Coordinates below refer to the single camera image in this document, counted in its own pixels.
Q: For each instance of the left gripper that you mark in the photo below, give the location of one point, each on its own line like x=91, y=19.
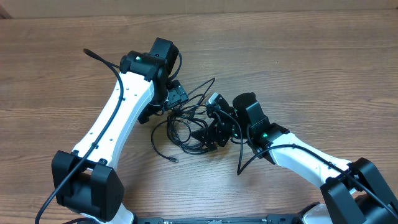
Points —
x=178, y=94

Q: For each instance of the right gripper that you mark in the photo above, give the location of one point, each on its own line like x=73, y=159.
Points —
x=210, y=140

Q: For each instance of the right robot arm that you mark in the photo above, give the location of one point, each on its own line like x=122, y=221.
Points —
x=353, y=192

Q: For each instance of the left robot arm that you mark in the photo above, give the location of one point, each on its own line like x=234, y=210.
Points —
x=85, y=179

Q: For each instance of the cardboard wall panel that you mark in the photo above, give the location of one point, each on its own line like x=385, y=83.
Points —
x=22, y=9

